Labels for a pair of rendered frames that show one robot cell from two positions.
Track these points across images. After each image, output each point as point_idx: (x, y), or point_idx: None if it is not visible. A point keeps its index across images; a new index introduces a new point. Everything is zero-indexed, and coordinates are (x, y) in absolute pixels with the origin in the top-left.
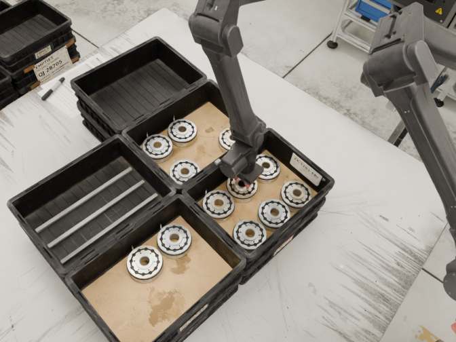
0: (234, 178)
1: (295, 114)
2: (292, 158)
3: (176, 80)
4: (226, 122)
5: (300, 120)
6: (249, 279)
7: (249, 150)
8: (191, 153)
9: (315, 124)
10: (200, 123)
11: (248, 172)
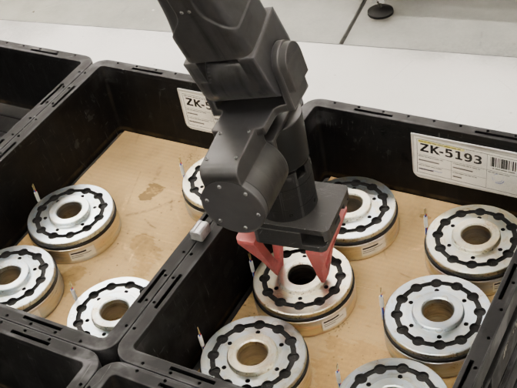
0: (271, 266)
1: (368, 98)
2: (416, 152)
3: (19, 118)
4: (192, 156)
5: (387, 106)
6: None
7: (277, 123)
8: (118, 266)
9: (430, 100)
10: (118, 185)
11: (305, 212)
